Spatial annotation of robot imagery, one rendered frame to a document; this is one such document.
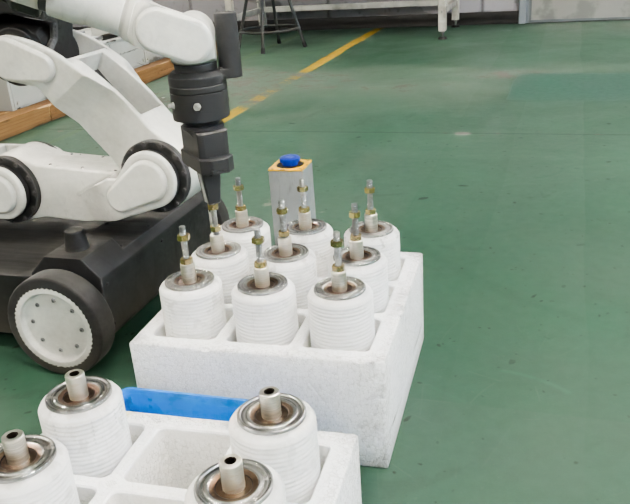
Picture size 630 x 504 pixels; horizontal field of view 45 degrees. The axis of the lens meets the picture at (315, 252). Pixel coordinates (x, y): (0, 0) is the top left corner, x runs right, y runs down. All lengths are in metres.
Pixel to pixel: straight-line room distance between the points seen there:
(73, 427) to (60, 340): 0.59
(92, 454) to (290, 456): 0.24
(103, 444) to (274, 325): 0.32
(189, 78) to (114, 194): 0.42
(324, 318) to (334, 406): 0.13
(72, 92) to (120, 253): 0.31
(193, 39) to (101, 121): 0.45
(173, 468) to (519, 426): 0.54
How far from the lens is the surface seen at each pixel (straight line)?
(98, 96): 1.53
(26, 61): 1.56
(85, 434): 0.92
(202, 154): 1.19
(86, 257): 1.46
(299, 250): 1.25
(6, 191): 1.67
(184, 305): 1.16
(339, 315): 1.08
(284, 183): 1.49
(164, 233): 1.64
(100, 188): 1.54
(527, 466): 1.19
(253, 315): 1.12
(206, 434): 0.97
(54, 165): 1.65
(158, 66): 4.68
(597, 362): 1.45
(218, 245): 1.27
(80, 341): 1.47
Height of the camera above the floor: 0.73
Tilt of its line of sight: 23 degrees down
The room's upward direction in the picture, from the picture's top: 4 degrees counter-clockwise
